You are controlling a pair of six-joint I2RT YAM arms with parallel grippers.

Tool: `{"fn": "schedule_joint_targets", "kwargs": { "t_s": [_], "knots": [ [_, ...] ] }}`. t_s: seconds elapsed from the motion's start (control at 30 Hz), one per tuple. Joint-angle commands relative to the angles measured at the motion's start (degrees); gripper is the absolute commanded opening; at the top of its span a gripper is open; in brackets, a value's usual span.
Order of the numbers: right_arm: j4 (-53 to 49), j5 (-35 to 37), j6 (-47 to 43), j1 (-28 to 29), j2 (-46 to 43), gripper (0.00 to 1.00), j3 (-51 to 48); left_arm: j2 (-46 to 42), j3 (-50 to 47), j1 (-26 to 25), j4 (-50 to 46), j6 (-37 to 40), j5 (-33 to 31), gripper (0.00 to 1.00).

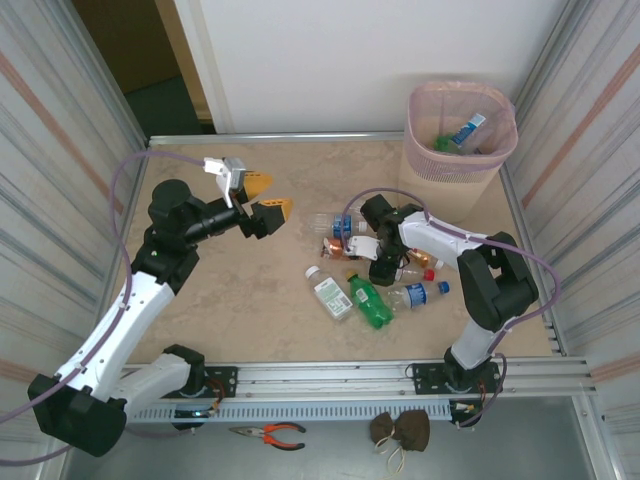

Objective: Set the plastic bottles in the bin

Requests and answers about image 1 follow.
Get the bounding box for blue label bottle white cap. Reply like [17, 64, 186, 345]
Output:
[305, 212, 370, 240]

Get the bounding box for red gold label bottle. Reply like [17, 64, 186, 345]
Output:
[405, 248, 445, 271]

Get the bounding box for red label bottle red cap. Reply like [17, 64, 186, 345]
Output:
[394, 267, 436, 283]

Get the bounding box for green white label bottle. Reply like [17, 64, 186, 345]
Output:
[304, 265, 355, 322]

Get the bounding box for beige ribbed waste bin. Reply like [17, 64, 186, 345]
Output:
[398, 82, 519, 224]

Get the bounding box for purple translucent bin liner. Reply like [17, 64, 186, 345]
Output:
[404, 81, 519, 176]

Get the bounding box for brown Nescafe coffee bottle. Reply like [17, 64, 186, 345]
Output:
[320, 237, 351, 262]

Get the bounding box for brown wooden door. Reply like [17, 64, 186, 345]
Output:
[72, 0, 214, 121]

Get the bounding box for small circuit board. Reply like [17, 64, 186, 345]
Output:
[172, 407, 219, 421]
[449, 399, 484, 419]

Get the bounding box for brown cloth pouch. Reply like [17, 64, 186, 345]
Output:
[392, 412, 431, 454]
[369, 413, 399, 444]

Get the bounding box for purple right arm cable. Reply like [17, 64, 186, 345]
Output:
[341, 187, 562, 430]

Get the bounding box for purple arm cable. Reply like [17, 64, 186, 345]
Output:
[0, 151, 207, 466]
[341, 187, 562, 430]

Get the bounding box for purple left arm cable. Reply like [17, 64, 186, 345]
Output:
[0, 151, 207, 466]

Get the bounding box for thin aluminium table edge rail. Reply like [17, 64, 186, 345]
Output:
[147, 131, 409, 147]

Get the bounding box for white door frame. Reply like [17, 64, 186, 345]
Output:
[174, 0, 236, 135]

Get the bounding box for wide aluminium extrusion rail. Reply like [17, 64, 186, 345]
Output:
[122, 355, 599, 401]

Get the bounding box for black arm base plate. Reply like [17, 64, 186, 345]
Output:
[412, 360, 504, 396]
[149, 366, 239, 400]

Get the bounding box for white slotted cable duct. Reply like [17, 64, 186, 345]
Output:
[122, 399, 454, 424]

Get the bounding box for orange handled pliers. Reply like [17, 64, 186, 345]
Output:
[228, 422, 307, 452]

